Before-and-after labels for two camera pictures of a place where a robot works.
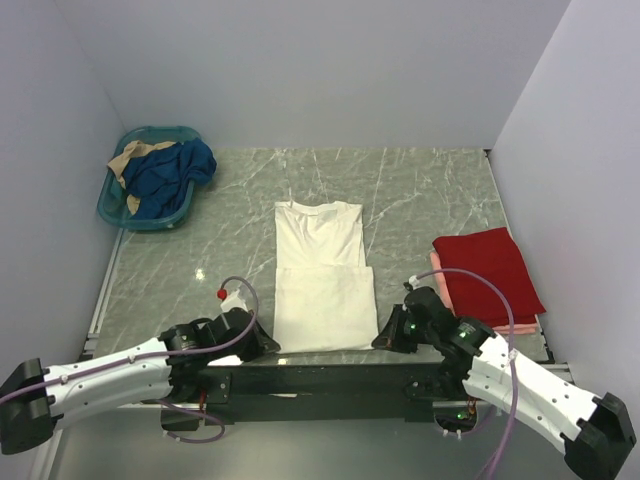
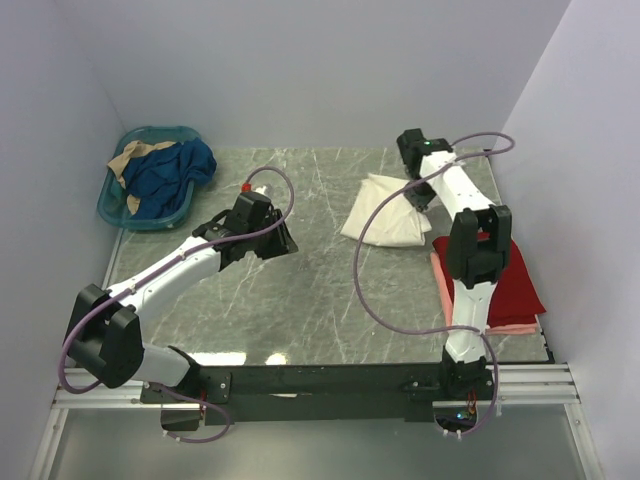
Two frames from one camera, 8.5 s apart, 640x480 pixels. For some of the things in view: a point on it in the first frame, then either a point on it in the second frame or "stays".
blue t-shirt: (161, 178) stays
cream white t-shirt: (324, 296) to (398, 222)
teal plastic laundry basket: (112, 202) stays
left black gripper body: (249, 347) to (270, 243)
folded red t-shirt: (495, 255) stays
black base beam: (330, 393) stays
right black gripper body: (427, 333) to (421, 196)
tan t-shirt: (135, 149) stays
